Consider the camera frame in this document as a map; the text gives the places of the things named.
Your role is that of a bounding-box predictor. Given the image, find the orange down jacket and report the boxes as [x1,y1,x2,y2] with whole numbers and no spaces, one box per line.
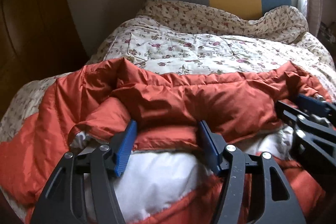
[1,59,335,223]

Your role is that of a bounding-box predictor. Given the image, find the floral quilt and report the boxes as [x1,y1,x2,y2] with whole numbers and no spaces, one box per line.
[0,24,336,222]

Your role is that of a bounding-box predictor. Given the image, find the floral pillow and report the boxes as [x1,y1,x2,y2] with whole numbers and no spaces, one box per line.
[137,0,312,44]

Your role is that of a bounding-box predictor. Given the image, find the brown wooden wardrobe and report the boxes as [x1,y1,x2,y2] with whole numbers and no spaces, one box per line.
[1,0,88,114]

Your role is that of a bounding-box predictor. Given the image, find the cluttered bedside table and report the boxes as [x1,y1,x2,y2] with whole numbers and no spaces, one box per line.
[318,21,335,44]

